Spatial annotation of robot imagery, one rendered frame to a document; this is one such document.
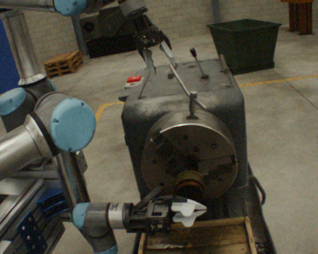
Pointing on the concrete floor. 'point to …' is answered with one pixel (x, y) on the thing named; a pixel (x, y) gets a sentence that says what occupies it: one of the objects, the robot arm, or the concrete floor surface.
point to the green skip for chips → (246, 44)
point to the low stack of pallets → (63, 63)
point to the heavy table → (300, 16)
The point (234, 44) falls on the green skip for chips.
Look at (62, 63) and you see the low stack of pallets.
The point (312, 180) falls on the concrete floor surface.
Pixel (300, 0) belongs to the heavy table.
